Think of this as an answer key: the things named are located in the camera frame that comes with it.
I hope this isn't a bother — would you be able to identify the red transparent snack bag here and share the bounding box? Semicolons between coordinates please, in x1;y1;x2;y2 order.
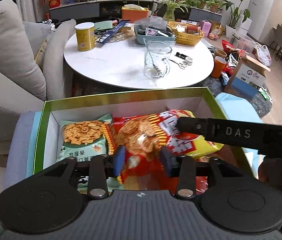
115;152;209;196

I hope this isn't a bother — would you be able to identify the green vegetable cracker bag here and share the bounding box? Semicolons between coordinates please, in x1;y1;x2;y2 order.
56;113;122;188

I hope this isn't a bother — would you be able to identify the red checkered shrimp chip bag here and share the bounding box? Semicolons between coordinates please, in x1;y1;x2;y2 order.
110;109;223;161

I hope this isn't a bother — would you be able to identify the person's right hand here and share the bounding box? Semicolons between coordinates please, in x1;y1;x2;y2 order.
258;157;282;191

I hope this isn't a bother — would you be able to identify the dark round side table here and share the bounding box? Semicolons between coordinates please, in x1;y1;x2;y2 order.
195;76;273;118

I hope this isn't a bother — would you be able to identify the green cardboard box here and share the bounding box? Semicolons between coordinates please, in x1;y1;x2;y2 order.
32;87;254;196

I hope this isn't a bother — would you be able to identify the brown blue paper bag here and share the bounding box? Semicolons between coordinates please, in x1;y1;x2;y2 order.
226;55;271;90

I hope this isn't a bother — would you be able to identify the orange paper cup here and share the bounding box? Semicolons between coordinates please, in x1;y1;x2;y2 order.
211;56;227;79

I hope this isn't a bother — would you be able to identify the clear glass pitcher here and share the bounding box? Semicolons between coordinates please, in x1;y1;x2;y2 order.
144;40;172;81

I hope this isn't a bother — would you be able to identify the round white coffee table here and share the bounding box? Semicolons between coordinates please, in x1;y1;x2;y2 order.
64;35;214;89

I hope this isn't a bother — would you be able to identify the clear plastic storage bin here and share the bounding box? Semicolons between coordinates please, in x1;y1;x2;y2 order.
232;35;257;54

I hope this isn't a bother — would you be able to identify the beige sofa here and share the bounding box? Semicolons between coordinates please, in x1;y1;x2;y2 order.
0;0;76;140

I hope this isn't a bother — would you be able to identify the yellow cylindrical can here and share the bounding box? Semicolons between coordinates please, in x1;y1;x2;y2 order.
75;22;95;51

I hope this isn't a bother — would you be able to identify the yellow woven basket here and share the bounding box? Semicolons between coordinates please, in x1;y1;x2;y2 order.
168;21;204;46

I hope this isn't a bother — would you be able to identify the tall leafy floor plant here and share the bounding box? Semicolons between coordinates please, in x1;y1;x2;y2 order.
222;0;251;38

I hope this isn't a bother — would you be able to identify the grey blue storage tray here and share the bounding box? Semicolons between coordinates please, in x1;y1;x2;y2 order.
134;25;176;46

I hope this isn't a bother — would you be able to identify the pink small box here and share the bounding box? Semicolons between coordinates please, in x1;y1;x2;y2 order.
199;20;212;37

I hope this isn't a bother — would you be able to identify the orange tissue box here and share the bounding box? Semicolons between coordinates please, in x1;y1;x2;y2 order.
121;4;149;23

